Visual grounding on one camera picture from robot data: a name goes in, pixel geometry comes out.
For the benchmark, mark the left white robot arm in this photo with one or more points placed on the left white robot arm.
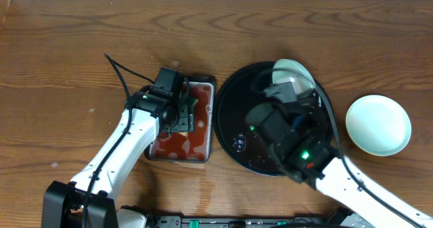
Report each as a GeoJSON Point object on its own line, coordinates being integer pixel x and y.
{"type": "Point", "coordinates": [88, 199]}

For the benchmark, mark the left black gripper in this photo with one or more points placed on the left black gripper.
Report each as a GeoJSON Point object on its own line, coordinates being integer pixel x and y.
{"type": "Point", "coordinates": [185, 118]}

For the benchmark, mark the round black tray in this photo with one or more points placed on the round black tray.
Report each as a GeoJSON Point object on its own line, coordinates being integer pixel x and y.
{"type": "Point", "coordinates": [240, 92]}

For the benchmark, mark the rectangular tray with red water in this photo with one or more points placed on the rectangular tray with red water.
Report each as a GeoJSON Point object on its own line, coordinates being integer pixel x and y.
{"type": "Point", "coordinates": [193, 147]}

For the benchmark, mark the pale green plate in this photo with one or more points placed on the pale green plate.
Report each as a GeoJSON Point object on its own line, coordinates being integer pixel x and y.
{"type": "Point", "coordinates": [284, 68]}
{"type": "Point", "coordinates": [378, 125]}

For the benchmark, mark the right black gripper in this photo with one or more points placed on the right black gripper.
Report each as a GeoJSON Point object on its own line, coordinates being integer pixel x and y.
{"type": "Point", "coordinates": [309, 109]}

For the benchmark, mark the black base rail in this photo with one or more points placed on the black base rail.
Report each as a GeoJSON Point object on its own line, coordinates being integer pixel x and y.
{"type": "Point", "coordinates": [226, 222]}

